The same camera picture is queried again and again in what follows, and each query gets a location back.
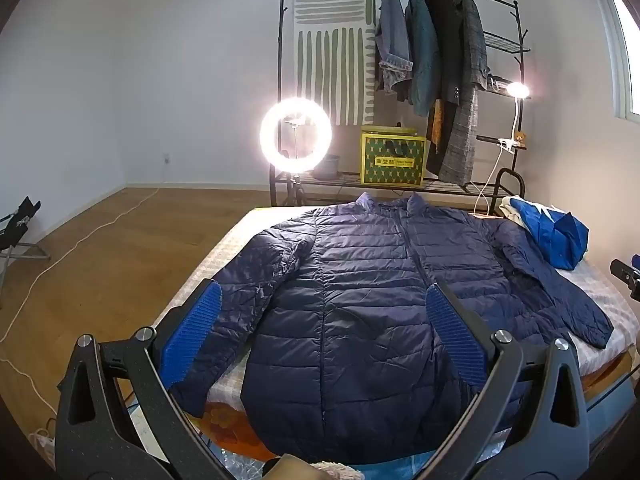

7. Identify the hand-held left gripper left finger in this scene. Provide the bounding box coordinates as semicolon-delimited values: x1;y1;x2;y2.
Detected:
54;278;226;480

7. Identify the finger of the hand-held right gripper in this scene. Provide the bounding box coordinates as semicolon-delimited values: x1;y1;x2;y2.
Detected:
610;254;640;305

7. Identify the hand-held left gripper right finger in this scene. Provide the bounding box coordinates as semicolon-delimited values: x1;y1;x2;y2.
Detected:
424;281;592;480

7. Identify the navy puffer jacket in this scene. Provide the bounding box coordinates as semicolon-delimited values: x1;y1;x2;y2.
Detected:
167;191;615;465

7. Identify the black metal clothes rack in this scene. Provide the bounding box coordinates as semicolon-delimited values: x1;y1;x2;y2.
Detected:
269;0;532;207

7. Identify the blue and white garment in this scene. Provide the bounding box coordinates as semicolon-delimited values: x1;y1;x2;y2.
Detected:
497;195;591;270

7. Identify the bed with checked sheet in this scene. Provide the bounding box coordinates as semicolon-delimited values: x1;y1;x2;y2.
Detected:
150;205;640;463

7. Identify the beige fuzzy cloth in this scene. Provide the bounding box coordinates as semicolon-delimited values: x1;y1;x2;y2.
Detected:
312;461;363;480

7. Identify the yellow patterned box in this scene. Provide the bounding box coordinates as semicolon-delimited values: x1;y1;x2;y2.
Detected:
360;125;428;186

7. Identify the white power strip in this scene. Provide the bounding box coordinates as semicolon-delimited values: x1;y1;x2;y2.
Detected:
30;415;59;471

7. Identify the orange patterned scarf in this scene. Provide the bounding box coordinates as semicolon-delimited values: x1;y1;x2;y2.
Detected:
427;100;446;148

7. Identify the dark grey pot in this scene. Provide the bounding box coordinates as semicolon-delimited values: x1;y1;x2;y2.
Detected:
314;154;341;180

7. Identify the white clip lamp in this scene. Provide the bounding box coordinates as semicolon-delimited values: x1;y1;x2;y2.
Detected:
472;82;532;216

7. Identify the grey plaid coat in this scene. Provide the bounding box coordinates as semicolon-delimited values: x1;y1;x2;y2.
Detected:
439;0;491;185

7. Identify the window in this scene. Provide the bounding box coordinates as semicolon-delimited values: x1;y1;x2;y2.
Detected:
600;0;640;122

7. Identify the teal jacket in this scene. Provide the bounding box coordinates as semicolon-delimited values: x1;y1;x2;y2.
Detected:
404;0;443;117

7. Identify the black coat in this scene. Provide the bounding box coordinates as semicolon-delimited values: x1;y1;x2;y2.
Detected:
424;0;468;178

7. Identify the blue denim jacket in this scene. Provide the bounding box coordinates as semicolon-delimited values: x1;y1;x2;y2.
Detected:
375;0;415;95

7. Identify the green striped hanging cloth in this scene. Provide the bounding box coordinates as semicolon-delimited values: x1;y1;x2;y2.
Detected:
292;0;377;127

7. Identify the white floor cable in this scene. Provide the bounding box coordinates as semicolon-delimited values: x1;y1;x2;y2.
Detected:
0;187;162;393

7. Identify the black metal bed frame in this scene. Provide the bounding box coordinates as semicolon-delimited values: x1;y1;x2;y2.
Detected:
492;169;529;211

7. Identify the ring light tripod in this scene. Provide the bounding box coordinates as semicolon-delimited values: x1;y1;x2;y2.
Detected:
286;171;310;207

